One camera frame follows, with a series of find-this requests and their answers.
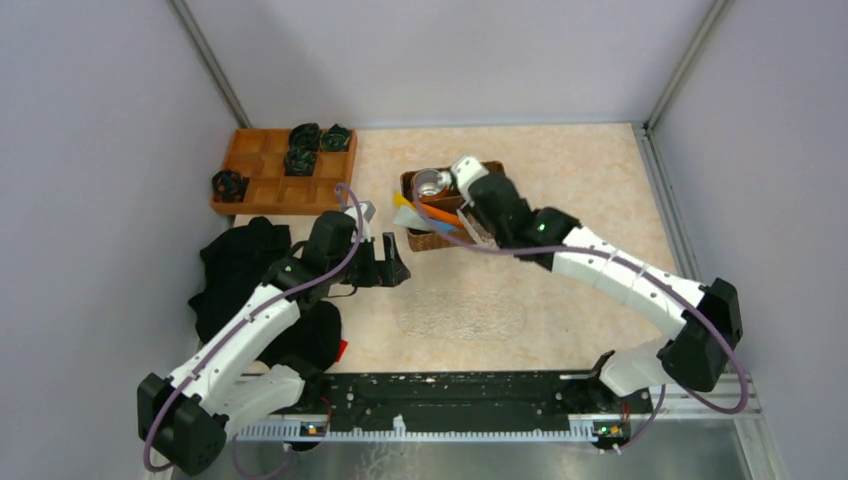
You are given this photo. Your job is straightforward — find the metal cup orange base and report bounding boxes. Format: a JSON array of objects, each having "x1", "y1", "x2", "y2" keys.
[{"x1": 411, "y1": 168, "x2": 453, "y2": 201}]

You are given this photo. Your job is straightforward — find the black patterned rolled sock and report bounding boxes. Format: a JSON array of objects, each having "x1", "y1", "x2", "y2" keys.
[{"x1": 283, "y1": 149, "x2": 317, "y2": 177}]

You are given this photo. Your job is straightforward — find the brown wicker divided basket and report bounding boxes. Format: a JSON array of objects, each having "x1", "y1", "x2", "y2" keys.
[{"x1": 393, "y1": 167, "x2": 495, "y2": 252}]

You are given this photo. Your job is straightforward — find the black orange rolled sock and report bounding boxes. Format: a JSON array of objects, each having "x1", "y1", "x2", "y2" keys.
[{"x1": 211, "y1": 169, "x2": 249, "y2": 203}]

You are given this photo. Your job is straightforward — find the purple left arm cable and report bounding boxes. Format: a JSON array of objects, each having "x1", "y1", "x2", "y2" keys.
[{"x1": 142, "y1": 183, "x2": 367, "y2": 478}]

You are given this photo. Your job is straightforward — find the orange toothbrush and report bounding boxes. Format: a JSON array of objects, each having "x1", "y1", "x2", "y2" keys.
[{"x1": 414, "y1": 202, "x2": 464, "y2": 229}]

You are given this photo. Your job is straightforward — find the black cloth pile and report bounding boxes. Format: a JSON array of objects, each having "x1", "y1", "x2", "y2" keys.
[{"x1": 188, "y1": 217, "x2": 342, "y2": 371}]

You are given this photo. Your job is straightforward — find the orange wooden compartment tray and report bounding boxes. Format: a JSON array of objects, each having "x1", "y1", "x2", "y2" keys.
[{"x1": 209, "y1": 128, "x2": 358, "y2": 215}]

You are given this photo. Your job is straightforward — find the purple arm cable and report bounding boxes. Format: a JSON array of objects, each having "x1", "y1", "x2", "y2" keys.
[
  {"x1": 410, "y1": 188, "x2": 751, "y2": 456},
  {"x1": 142, "y1": 183, "x2": 367, "y2": 478}
]

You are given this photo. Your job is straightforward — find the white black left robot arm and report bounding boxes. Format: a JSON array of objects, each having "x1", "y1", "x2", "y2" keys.
[{"x1": 137, "y1": 201, "x2": 411, "y2": 475}]

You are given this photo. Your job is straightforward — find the black green rolled sock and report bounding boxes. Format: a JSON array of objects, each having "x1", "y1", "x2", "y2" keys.
[{"x1": 319, "y1": 123, "x2": 353, "y2": 153}]

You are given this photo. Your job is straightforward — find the white toothpaste tube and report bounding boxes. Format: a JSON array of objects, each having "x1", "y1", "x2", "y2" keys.
[{"x1": 393, "y1": 205, "x2": 434, "y2": 232}]

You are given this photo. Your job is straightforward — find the clear textured plastic tray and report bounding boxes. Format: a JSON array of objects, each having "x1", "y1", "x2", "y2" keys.
[{"x1": 395, "y1": 289, "x2": 527, "y2": 341}]

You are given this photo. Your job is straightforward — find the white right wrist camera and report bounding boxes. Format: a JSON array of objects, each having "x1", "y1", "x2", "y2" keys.
[{"x1": 449, "y1": 155, "x2": 490, "y2": 197}]

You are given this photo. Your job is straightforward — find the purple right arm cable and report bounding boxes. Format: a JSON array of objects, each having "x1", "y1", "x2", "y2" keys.
[{"x1": 410, "y1": 188, "x2": 751, "y2": 456}]

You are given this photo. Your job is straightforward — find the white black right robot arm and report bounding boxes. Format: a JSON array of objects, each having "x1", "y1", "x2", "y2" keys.
[{"x1": 458, "y1": 170, "x2": 742, "y2": 396}]

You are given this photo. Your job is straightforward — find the red small object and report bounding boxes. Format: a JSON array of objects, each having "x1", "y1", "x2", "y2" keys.
[{"x1": 335, "y1": 339, "x2": 348, "y2": 363}]

